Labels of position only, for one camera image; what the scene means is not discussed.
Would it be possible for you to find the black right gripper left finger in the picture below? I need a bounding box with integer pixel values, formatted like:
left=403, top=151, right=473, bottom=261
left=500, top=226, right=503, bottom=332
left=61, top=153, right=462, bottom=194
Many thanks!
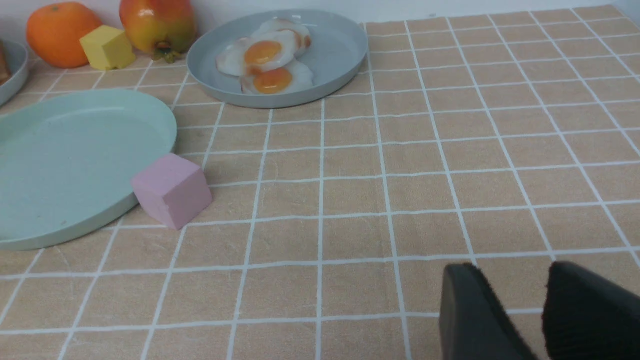
left=439, top=263, right=538, bottom=360

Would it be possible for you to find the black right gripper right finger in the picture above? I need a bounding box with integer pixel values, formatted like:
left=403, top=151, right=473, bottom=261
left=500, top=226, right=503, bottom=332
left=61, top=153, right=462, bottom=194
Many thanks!
left=542, top=260, right=640, bottom=360

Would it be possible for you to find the grey plate with eggs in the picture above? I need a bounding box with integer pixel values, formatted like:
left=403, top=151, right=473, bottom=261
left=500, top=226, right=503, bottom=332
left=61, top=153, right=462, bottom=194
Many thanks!
left=186, top=8, right=369, bottom=109

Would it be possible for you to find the yellow foam cube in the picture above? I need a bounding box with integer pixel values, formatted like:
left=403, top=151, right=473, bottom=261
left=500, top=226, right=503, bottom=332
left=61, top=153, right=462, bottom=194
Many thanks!
left=79, top=25, right=137, bottom=71

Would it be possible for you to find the blue plate with bread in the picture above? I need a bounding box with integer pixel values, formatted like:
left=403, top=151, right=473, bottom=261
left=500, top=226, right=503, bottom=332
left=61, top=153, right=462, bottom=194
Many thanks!
left=0, top=38, right=30, bottom=106

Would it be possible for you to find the fried egg front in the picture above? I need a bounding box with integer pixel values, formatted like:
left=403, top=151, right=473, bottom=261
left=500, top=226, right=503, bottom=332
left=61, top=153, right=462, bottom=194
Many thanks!
left=238, top=59, right=314, bottom=95

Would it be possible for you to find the red yellow apple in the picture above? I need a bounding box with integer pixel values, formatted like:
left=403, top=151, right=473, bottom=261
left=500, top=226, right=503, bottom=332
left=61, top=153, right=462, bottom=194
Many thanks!
left=119, top=0, right=198, bottom=64

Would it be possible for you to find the orange fruit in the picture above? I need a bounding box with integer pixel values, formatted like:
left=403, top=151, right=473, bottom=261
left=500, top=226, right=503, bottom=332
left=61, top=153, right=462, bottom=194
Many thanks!
left=25, top=1, right=103, bottom=69

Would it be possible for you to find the fried egg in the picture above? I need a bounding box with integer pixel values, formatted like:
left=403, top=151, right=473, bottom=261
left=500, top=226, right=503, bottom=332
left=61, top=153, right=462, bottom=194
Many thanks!
left=238, top=59, right=314, bottom=95
left=251, top=18, right=312, bottom=59
left=215, top=29, right=298, bottom=76

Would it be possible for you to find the green centre plate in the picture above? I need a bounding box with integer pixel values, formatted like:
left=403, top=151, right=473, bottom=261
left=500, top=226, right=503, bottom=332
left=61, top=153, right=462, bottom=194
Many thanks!
left=0, top=88, right=178, bottom=251

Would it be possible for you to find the pink foam cube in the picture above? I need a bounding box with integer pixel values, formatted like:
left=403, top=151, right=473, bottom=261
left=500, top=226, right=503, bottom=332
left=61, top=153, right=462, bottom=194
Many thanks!
left=130, top=153, right=213, bottom=230

